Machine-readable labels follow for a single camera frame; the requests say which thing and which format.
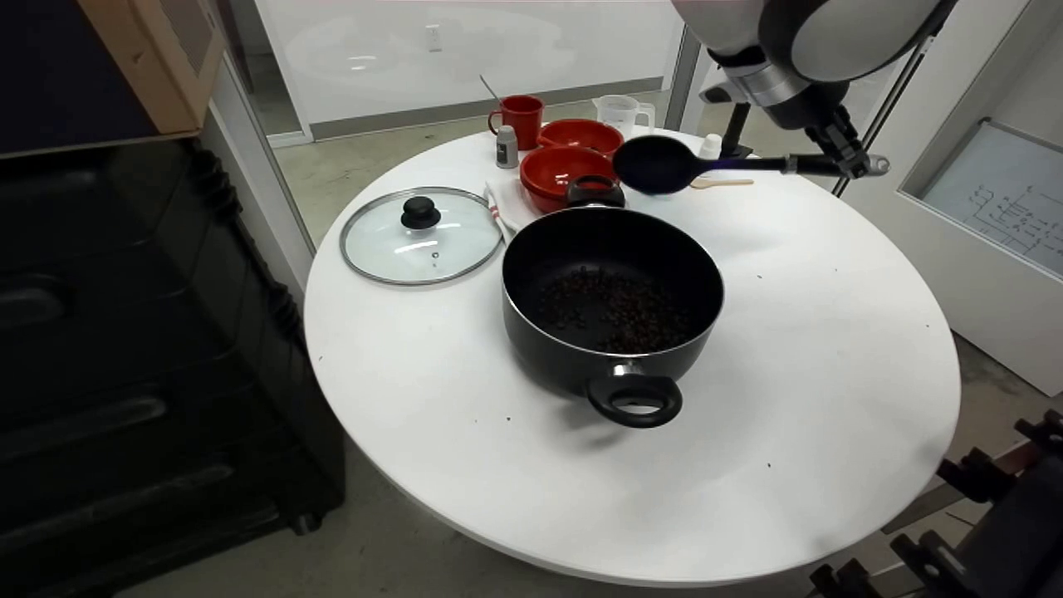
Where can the small grey can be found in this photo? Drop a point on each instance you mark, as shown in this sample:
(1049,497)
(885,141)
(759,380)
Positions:
(505,147)

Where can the grey glass wall frame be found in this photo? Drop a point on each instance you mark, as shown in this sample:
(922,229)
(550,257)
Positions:
(687,77)

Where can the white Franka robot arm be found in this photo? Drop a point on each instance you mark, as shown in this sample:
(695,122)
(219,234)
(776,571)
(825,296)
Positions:
(810,45)

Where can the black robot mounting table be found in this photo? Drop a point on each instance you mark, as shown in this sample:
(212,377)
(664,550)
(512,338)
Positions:
(1033,544)

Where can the small black cup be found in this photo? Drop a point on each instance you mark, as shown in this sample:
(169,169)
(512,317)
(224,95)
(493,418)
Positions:
(597,192)

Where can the white red packet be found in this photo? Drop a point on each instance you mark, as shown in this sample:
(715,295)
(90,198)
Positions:
(501,210)

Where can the small white plastic cup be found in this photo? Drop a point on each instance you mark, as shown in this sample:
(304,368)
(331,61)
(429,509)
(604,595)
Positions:
(709,144)

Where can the black drawer cabinet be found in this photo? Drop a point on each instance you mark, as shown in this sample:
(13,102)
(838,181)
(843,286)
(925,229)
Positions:
(144,354)

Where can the black cooking pot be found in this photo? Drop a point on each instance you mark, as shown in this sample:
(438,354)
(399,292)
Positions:
(610,302)

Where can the small wooden spoon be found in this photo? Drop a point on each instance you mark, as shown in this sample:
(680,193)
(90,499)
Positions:
(721,184)

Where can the red mug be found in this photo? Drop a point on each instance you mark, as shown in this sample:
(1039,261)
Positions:
(524,122)

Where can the red bowl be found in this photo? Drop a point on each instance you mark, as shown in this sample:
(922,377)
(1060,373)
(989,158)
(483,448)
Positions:
(583,138)
(550,174)

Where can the glass lid black knob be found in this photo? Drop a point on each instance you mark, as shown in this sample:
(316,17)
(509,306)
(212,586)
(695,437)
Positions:
(420,236)

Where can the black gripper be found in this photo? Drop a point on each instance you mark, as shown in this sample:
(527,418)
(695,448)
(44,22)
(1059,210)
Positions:
(817,111)

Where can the clear plastic measuring cup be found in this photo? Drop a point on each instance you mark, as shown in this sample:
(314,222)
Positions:
(624,111)

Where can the black camera stand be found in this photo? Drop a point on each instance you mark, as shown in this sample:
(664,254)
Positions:
(737,127)

